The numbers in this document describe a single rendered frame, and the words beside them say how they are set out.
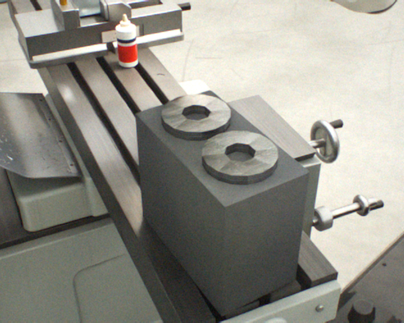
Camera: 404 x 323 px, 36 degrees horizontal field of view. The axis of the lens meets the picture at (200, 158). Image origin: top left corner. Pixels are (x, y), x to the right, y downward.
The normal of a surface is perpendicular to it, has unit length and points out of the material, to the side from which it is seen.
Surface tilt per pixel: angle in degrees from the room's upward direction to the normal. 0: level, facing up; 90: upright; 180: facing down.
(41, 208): 90
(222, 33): 0
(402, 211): 0
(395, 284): 0
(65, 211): 90
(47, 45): 90
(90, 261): 90
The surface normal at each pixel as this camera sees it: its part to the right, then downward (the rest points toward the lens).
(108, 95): 0.00, -0.79
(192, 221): -0.85, 0.32
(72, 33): 0.40, 0.55
